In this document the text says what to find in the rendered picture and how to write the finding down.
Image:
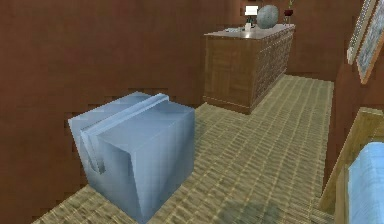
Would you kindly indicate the brown wooden chest of drawers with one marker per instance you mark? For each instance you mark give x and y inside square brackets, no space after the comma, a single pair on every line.
[245,68]

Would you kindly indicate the white table lamp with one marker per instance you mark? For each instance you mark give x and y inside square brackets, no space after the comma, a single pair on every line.
[251,11]

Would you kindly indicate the wooden bed with blue cover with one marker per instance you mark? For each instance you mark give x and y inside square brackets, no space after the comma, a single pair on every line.
[361,173]

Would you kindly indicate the dark red plant pot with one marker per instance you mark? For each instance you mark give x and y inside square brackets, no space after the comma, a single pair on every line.
[288,12]

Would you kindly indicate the orange framed picture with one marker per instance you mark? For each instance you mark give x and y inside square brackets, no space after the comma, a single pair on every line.
[371,45]

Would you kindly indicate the white framed picture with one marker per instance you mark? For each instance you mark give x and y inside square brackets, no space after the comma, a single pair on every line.
[359,30]

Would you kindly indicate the pale blue box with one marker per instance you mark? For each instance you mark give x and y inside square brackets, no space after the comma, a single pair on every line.
[140,156]

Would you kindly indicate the small white cup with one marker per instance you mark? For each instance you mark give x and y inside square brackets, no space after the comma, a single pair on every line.
[247,27]

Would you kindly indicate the flat grey object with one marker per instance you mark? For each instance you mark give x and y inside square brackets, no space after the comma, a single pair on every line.
[231,30]

